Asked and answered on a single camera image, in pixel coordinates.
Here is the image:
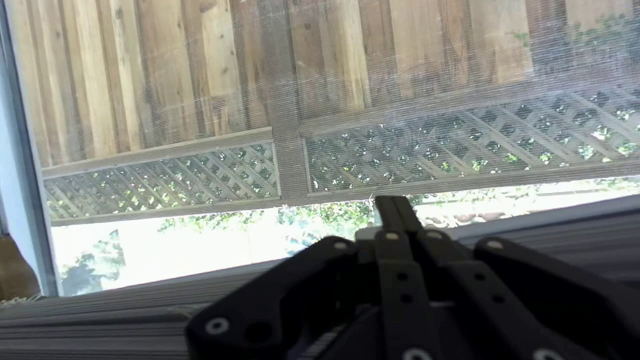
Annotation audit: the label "wooden fence post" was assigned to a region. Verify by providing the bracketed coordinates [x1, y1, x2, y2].
[254, 0, 315, 204]

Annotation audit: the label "white window blinds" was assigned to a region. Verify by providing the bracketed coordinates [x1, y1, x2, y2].
[0, 193, 640, 360]

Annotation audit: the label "grey window frame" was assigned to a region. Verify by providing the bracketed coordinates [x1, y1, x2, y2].
[0, 0, 60, 298]

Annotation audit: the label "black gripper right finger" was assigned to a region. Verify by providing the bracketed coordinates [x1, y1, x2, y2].
[399, 194, 640, 360]

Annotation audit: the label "wooden lattice panel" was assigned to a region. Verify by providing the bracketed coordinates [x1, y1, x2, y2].
[40, 141, 285, 224]
[304, 81, 640, 197]

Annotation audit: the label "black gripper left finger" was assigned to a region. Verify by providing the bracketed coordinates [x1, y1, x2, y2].
[184, 194, 436, 360]

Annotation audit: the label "wooden board fence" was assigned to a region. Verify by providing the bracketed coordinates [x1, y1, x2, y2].
[7, 0, 640, 169]

